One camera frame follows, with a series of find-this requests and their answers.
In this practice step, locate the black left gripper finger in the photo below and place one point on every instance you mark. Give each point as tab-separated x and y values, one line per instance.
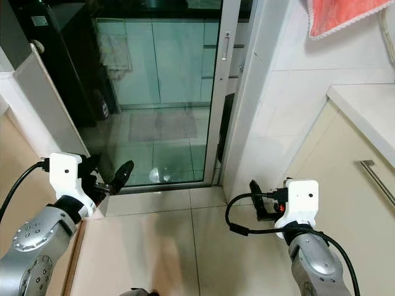
125	171

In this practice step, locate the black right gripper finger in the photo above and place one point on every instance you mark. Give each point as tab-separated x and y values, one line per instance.
258	194

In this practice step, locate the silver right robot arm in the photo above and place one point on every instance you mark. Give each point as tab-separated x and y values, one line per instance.
318	265

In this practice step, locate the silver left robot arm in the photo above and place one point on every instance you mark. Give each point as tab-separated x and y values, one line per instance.
37	246

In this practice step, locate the grey floor mat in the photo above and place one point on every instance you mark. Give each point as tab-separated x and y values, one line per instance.
162	125

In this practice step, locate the beige cabinet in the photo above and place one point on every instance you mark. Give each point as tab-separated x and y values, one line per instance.
345	172
15	154

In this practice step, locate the silver sliding glass door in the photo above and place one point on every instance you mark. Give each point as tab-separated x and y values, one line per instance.
222	111

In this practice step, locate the grey door panel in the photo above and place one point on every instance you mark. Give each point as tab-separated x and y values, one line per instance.
49	105

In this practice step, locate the dark robot foot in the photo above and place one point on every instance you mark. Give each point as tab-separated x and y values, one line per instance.
142	292

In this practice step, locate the pale patterned hanging towel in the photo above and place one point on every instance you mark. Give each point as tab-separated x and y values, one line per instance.
116	55

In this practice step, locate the white kitchen cabinets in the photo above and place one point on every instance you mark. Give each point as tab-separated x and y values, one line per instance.
173	61

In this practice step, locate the white countertop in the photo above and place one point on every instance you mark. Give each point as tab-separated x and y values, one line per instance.
4	102
367	111

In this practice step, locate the tall black appliance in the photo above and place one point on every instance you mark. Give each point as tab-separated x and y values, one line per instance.
65	55

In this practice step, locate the round white knob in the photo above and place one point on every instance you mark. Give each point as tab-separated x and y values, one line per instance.
37	46

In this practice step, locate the red towel white trim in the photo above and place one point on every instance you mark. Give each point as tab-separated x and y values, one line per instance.
339	15

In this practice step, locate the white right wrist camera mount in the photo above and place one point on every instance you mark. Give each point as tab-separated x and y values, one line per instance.
299	200

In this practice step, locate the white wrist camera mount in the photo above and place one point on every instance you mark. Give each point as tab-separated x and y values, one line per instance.
65	176
299	200

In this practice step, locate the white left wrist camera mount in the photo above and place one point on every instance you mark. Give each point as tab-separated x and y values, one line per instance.
65	176

